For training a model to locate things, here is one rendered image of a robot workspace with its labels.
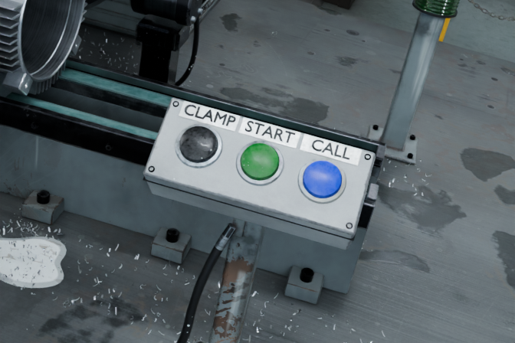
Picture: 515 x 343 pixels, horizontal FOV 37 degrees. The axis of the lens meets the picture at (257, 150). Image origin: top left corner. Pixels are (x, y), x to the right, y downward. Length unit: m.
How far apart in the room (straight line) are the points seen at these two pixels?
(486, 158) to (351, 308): 0.47
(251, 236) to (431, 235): 0.44
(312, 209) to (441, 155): 0.67
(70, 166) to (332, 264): 0.32
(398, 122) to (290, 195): 0.60
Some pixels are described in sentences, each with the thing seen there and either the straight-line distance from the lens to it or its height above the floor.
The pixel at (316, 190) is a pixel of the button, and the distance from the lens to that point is 0.59.
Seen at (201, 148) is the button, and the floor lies 1.07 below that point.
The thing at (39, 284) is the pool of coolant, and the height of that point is 0.80.
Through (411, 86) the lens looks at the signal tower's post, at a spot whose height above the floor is 0.91.
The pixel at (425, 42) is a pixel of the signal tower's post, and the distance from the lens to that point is 1.13.
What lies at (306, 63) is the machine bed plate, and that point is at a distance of 1.42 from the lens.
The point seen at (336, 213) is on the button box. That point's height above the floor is 1.05.
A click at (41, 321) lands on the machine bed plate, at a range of 0.82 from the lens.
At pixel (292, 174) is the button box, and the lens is 0.60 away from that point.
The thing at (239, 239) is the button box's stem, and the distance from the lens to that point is 0.66.
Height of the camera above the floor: 1.39
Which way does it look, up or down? 32 degrees down
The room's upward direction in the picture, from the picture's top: 12 degrees clockwise
